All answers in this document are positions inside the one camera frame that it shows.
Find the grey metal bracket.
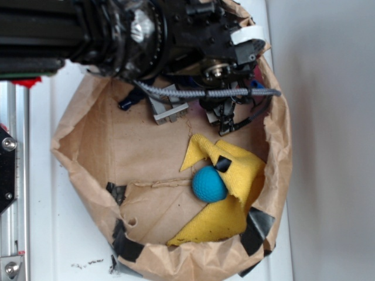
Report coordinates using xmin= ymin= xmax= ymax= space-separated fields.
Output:
xmin=148 ymin=97 xmax=189 ymax=125

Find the dark blue rope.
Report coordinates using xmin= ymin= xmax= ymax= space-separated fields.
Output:
xmin=117 ymin=76 xmax=264 ymax=112

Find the grey braided cable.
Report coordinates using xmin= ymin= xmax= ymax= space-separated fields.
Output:
xmin=134 ymin=80 xmax=282 ymax=100

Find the blue golf ball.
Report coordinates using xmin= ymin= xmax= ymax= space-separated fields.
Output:
xmin=192 ymin=166 xmax=228 ymax=203

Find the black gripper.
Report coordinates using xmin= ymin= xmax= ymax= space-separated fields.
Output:
xmin=163 ymin=1 xmax=266 ymax=136

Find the brown paper bag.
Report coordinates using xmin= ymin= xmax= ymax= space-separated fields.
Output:
xmin=52 ymin=75 xmax=292 ymax=280

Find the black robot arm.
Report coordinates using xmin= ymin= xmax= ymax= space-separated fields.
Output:
xmin=1 ymin=1 xmax=265 ymax=135

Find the yellow cloth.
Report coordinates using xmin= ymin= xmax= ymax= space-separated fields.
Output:
xmin=166 ymin=133 xmax=265 ymax=246

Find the aluminium frame rail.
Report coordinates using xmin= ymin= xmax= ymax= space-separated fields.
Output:
xmin=1 ymin=82 xmax=30 ymax=280

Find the white tray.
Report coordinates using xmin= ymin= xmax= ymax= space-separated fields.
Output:
xmin=28 ymin=0 xmax=295 ymax=281

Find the black mounting plate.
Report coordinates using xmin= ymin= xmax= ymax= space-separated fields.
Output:
xmin=0 ymin=124 xmax=17 ymax=215

